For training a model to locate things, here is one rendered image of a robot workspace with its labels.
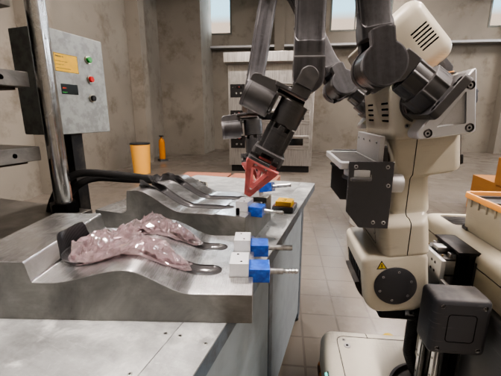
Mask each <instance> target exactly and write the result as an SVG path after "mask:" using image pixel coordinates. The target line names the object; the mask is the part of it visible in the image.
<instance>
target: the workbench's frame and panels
mask: <svg viewBox="0 0 501 376"><path fill-rule="evenodd" d="M314 190H315V185H314V187H313V188H312V189H311V191H310V192H309V194H308V196H307V197H306V199H305V201H304V202H303V203H302V205H301V207H300V209H299V210H298V211H297V213H296V215H295V216H294V218H293V219H292V221H291V223H290V224H289V226H288V227H287V229H286V231H285V232H284V234H283V235H282V237H281V238H280V241H279V242H278V243H277V245H292V246H293V249H292V251H281V250H273V251H272V252H271V255H270V256H269V258H268V260H269V261H270V268H283V269H289V268H290V269H298V273H297V274H295V273H294V274H292V273H291V274H286V273H283V275H276V274H270V283H253V315H252V323H227V324H226V326H225V327H224V329H223V331H222V332H221V334H220V336H219V337H218V338H217V340H216V342H215V344H214V345H213V347H212V348H211V350H210V351H209V353H208V355H207V356H206V358H205V359H204V361H203V362H202V364H201V366H200V367H199V369H198V370H197V372H196V373H195V376H278V374H279V372H280V367H281V365H282V362H283V358H284V355H285V352H286V348H287V345H288V343H289V338H290V336H291V333H292V328H293V326H294V322H296V321H297V320H298V316H299V314H300V279H301V261H302V243H303V209H304V207H305V206H306V203H307V202H308V200H309V199H310V197H311V195H312V194H313V192H314Z"/></svg>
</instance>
